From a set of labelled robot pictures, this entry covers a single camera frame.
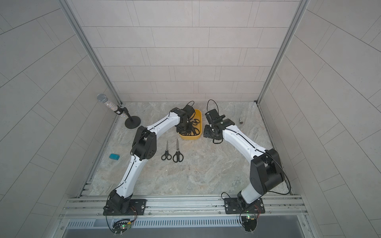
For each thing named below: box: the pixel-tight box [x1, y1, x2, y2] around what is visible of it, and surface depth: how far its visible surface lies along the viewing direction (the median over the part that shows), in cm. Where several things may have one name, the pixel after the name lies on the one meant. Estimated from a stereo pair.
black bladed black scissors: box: [172, 138, 185, 163], surface depth 90 cm
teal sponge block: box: [108, 153, 121, 161], surface depth 89 cm
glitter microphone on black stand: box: [96, 93, 142, 129], surface depth 94 cm
